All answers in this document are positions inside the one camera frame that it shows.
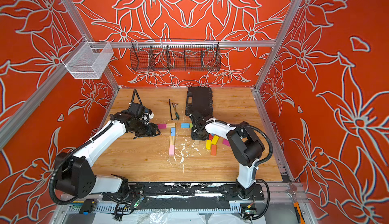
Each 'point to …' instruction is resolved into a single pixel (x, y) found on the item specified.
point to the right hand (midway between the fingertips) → (194, 135)
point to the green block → (191, 125)
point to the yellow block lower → (208, 146)
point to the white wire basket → (88, 60)
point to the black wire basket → (176, 55)
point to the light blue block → (185, 125)
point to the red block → (210, 137)
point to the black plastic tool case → (199, 99)
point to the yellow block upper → (215, 139)
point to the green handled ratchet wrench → (177, 114)
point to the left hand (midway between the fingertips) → (155, 131)
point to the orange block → (214, 150)
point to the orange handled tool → (299, 213)
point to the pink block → (171, 150)
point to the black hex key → (170, 111)
